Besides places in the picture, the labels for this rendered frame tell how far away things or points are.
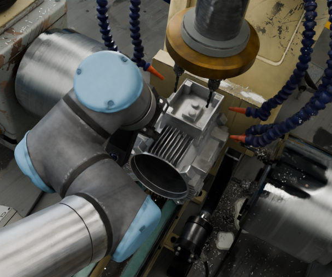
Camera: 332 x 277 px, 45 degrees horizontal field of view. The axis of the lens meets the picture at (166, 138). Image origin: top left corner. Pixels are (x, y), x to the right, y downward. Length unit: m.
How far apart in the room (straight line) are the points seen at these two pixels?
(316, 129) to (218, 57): 0.77
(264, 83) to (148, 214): 0.63
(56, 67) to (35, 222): 0.55
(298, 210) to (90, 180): 0.46
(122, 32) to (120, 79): 1.04
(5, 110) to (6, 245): 0.70
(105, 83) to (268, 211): 0.46
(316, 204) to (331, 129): 0.66
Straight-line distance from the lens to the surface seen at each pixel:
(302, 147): 0.90
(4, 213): 0.84
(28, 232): 0.46
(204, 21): 0.73
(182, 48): 0.75
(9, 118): 1.14
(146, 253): 0.97
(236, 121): 1.01
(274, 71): 1.03
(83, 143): 0.57
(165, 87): 1.04
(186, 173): 0.87
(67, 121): 0.57
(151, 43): 1.56
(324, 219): 0.86
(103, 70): 0.57
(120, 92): 0.55
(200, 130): 0.87
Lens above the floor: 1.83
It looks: 54 degrees down
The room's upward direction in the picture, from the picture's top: 11 degrees clockwise
